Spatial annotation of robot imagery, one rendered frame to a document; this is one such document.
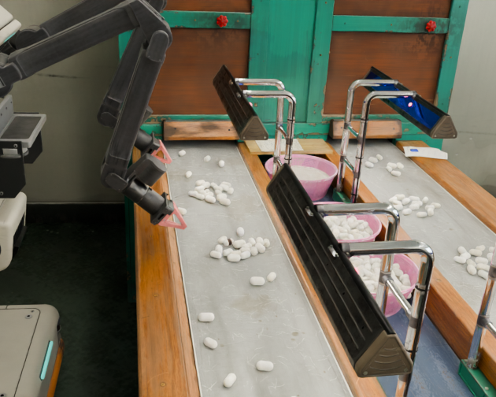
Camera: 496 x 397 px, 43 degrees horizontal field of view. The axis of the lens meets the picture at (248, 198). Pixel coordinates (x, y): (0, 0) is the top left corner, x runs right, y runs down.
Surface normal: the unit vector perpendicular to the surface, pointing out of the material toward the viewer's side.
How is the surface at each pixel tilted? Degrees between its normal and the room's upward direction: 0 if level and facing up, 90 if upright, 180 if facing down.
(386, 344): 90
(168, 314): 0
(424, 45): 90
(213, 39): 91
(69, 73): 90
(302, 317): 0
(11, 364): 0
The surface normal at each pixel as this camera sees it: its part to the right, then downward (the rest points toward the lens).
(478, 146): 0.12, 0.41
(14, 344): 0.05, -0.91
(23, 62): 0.36, 0.35
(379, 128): 0.17, 0.00
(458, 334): -0.98, 0.03
